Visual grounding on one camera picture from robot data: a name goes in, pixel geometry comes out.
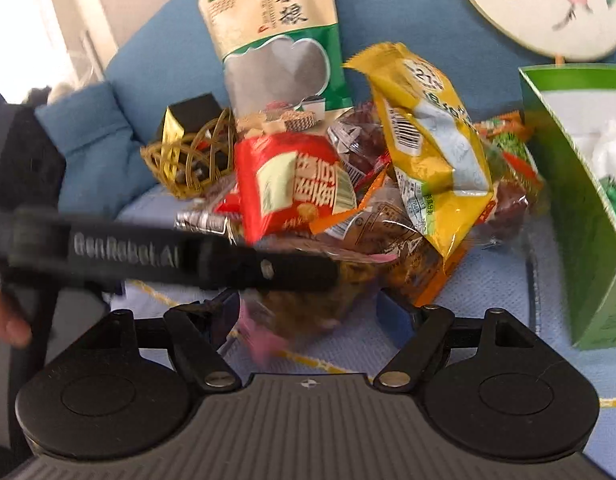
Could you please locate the light blue blanket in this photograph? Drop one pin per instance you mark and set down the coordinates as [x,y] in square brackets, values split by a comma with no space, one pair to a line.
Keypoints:
[492,310]

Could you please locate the silver wrapped packet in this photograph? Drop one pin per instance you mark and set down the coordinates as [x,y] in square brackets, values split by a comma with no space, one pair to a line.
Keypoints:
[203,222]

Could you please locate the woven gold basket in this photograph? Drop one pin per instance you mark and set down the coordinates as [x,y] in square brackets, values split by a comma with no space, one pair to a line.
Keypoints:
[188,165]

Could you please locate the yellow snack bag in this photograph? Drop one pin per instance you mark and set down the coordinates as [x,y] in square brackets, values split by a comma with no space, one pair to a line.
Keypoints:
[427,145]

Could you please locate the green cardboard box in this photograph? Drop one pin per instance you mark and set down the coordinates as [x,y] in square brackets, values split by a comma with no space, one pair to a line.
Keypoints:
[572,220]

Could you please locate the blue cushion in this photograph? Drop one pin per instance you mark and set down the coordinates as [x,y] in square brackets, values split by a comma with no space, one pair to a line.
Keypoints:
[93,145]

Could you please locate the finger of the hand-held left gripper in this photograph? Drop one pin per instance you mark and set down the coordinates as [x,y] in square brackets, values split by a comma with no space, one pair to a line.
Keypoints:
[268,269]

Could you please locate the red snack packet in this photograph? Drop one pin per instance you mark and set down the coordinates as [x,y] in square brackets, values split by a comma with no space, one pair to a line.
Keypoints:
[288,185]

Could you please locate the large beige green snack bag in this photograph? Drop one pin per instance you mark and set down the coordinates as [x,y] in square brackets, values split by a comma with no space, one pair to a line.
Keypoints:
[268,35]

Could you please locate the clear packet of red dates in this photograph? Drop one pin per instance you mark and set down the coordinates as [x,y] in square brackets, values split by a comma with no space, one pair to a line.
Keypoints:
[360,135]

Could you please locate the person's left hand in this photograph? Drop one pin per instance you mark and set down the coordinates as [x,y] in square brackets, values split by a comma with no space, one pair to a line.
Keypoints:
[8,322]

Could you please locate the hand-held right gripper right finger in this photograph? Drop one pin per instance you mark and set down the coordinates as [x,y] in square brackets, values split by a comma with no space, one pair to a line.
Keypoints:
[393,317]

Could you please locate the white plastic bag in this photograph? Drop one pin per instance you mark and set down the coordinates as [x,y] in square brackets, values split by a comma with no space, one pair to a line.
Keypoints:
[607,145]

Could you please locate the blue sofa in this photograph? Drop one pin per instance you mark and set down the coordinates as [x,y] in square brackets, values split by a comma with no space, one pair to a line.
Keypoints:
[402,15]

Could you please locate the black gold box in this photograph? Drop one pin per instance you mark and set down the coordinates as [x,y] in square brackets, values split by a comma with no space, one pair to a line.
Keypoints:
[193,112]

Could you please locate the round floral fan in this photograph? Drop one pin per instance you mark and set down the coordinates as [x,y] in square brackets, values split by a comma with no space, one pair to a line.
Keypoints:
[547,5]

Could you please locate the clear bag of brown snacks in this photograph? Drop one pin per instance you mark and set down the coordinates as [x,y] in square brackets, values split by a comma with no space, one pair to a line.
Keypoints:
[377,240]

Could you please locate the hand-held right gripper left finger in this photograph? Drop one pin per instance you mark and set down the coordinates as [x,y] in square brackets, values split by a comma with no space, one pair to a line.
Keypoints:
[219,316]

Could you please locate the pink snack packet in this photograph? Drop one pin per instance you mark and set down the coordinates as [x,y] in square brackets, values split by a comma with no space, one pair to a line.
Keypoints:
[260,335]

